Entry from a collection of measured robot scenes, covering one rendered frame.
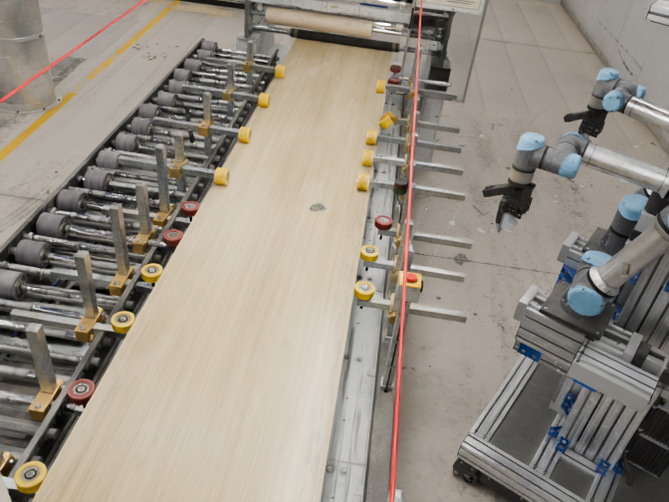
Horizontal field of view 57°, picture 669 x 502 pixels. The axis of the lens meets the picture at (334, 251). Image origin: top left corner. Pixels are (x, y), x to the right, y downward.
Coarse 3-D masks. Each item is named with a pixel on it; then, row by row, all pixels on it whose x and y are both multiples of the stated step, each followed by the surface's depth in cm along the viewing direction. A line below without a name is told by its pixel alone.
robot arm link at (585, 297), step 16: (656, 224) 182; (640, 240) 187; (656, 240) 183; (624, 256) 191; (640, 256) 187; (656, 256) 186; (592, 272) 200; (608, 272) 196; (624, 272) 192; (576, 288) 201; (592, 288) 199; (608, 288) 197; (576, 304) 204; (592, 304) 200
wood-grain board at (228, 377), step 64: (320, 64) 434; (384, 64) 447; (256, 128) 344; (320, 128) 352; (256, 192) 292; (320, 192) 298; (192, 256) 249; (256, 256) 253; (320, 256) 257; (192, 320) 220; (256, 320) 223; (320, 320) 227; (128, 384) 195; (192, 384) 197; (256, 384) 200; (320, 384) 202; (64, 448) 174; (128, 448) 177; (192, 448) 179; (256, 448) 181; (320, 448) 183
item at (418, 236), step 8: (384, 232) 285; (392, 232) 285; (416, 232) 286; (416, 240) 286; (424, 240) 285; (432, 240) 285; (440, 240) 284; (448, 240) 284; (456, 240) 284; (464, 240) 285
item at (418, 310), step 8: (360, 304) 247; (368, 304) 246; (376, 304) 246; (384, 304) 245; (416, 312) 246; (424, 312) 245; (432, 312) 244; (440, 312) 245; (448, 312) 245; (456, 312) 246; (448, 320) 246; (456, 320) 245; (464, 320) 245
